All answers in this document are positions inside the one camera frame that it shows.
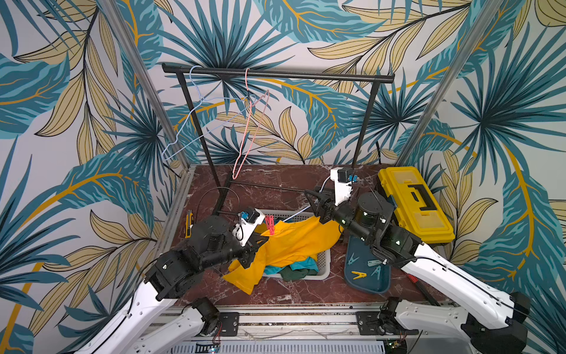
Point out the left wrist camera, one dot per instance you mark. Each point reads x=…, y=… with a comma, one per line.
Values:
x=248, y=220

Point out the pink red clothespin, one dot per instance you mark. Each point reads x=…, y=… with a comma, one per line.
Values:
x=270, y=224

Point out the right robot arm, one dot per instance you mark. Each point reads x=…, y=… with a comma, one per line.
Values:
x=491, y=321

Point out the yellow black toolbox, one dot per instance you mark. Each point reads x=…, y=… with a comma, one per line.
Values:
x=415, y=207

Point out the turquoise printed t-shirt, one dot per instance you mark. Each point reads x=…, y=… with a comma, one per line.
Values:
x=309, y=264

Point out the yellow t-shirt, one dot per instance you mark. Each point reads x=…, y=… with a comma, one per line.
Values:
x=292, y=242

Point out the dark teal plastic tray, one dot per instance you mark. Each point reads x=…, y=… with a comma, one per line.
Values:
x=368, y=285

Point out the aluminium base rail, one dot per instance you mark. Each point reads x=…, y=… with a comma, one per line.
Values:
x=338, y=328

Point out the black clothes rack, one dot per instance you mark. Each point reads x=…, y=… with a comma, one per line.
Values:
x=279, y=74

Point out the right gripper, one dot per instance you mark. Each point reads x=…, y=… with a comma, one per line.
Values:
x=327, y=208

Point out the yellow utility knife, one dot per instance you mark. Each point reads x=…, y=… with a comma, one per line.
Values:
x=189, y=221

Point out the dark green t-shirt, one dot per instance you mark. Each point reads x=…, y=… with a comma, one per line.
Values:
x=290, y=275

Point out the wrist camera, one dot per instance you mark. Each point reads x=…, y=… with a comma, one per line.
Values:
x=248, y=220
x=343, y=179

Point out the left aluminium frame post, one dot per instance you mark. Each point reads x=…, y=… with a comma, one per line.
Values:
x=137, y=26

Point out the aluminium frame post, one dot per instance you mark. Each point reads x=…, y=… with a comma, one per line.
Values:
x=137, y=26
x=488, y=11

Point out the right aluminium frame post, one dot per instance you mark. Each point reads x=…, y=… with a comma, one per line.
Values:
x=488, y=11

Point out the teal clothespin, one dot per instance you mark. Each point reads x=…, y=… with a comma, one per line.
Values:
x=377, y=272
x=353, y=258

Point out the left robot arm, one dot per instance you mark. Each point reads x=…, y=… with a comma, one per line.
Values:
x=213, y=242

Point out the light blue wire hanger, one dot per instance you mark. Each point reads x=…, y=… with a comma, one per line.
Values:
x=184, y=71

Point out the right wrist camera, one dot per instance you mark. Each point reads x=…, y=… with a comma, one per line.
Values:
x=343, y=179

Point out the grey perforated plastic basket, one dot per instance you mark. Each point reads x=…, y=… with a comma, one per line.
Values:
x=324, y=258

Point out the mint white clothespin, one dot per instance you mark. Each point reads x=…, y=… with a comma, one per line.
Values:
x=372, y=263

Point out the yellow clothespin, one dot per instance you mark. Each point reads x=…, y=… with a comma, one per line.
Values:
x=358, y=275

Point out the red pipe wrench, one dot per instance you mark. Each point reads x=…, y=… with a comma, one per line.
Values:
x=422, y=288

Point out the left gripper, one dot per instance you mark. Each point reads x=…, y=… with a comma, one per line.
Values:
x=250, y=248

